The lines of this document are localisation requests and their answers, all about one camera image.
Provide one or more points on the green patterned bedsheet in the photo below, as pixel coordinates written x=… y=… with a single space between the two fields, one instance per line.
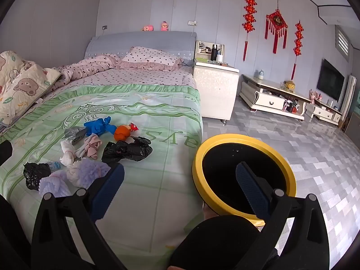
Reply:
x=157 y=180

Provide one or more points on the small white cabinet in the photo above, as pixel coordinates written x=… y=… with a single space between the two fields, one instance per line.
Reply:
x=323 y=114

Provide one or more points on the baby bottle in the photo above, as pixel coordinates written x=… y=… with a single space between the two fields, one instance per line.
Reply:
x=261 y=75

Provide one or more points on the white cup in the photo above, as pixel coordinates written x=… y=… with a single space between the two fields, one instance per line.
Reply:
x=220 y=57

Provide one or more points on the yellow round trash bin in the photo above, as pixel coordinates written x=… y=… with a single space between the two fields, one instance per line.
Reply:
x=202 y=180

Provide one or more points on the white nightstand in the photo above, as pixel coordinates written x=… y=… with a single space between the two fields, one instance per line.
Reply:
x=215 y=90

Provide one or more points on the window vent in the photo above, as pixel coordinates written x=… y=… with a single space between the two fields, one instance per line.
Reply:
x=343 y=43

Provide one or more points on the bear print blanket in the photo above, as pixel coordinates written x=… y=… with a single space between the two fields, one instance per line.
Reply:
x=22 y=87

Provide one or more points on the blue rubber glove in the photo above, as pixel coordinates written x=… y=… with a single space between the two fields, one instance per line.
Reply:
x=95 y=126

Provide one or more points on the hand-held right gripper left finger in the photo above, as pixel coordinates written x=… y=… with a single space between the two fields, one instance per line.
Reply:
x=108 y=191

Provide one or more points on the white standing radiator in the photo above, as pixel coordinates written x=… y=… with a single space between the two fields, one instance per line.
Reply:
x=348 y=95

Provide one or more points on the clear bottle with blue label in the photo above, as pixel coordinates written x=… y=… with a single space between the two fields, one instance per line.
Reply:
x=54 y=165

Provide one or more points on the orange plastic bag ball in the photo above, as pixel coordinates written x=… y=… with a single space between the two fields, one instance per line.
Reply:
x=122 y=133

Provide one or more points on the red diamond tassel decoration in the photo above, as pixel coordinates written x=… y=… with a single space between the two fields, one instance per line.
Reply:
x=277 y=21

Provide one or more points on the large black plastic bag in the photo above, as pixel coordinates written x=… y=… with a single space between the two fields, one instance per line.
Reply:
x=126 y=150

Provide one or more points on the long red knot decoration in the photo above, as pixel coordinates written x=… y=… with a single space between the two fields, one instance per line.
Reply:
x=298 y=39
x=249 y=17

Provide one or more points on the lilac fluffy cloth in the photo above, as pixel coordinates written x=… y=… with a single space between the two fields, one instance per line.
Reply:
x=53 y=185
x=90 y=171

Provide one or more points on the black wall television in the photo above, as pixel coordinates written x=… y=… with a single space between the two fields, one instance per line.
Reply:
x=330 y=80

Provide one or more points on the grey upholstered headboard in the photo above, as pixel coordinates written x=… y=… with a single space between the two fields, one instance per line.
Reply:
x=135 y=39

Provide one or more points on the black thermos bottle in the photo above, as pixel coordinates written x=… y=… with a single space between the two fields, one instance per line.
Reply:
x=214 y=52

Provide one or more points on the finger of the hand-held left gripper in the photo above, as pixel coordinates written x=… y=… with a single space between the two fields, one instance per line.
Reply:
x=5 y=152

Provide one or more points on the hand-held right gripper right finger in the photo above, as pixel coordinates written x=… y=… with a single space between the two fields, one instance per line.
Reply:
x=251 y=188

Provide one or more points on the pink dotted pillow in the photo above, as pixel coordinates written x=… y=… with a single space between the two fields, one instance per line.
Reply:
x=152 y=57

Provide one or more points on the pink dotted quilt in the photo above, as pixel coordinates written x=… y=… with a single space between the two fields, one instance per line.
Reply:
x=87 y=67

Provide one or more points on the grey foil packet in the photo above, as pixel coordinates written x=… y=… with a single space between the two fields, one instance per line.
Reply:
x=73 y=133

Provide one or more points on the pink cloth bundle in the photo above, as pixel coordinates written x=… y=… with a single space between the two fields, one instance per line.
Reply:
x=91 y=146

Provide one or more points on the white TV stand with drawer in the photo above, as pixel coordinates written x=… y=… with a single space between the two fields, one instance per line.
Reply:
x=267 y=99

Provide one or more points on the pink plush toy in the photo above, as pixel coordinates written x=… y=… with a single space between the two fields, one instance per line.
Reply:
x=164 y=26
x=147 y=28

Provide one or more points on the yellow toy figure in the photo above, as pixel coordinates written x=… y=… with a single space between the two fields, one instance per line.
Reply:
x=289 y=86

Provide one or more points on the red wrapper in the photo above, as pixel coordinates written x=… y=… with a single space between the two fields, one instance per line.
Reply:
x=134 y=127

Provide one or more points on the pink dotted bed sheet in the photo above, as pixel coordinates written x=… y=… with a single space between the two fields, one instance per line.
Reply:
x=146 y=76

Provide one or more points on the white cloth bundle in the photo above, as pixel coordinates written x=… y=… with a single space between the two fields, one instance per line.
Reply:
x=67 y=157

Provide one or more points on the small black plastic bag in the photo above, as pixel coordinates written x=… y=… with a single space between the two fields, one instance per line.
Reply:
x=33 y=174

